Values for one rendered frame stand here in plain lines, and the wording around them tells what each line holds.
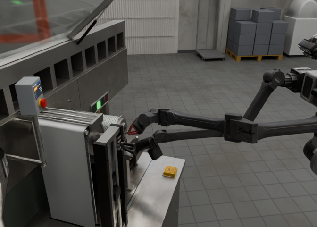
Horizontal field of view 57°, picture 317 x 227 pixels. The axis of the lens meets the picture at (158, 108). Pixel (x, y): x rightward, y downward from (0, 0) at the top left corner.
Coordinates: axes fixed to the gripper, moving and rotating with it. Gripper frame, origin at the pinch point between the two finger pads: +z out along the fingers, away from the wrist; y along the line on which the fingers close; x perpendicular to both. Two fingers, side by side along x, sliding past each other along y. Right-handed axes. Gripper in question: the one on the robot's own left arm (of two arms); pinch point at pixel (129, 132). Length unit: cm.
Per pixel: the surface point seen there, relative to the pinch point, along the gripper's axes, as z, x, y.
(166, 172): 7.6, -34.4, 12.2
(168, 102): 114, -50, 310
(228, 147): 40, -123, 197
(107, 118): 2.5, 13.1, -2.3
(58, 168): 15.7, 11.9, -35.7
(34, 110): -21, 32, -60
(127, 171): 14.0, -15.5, -5.0
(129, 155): 5.0, -8.8, -6.7
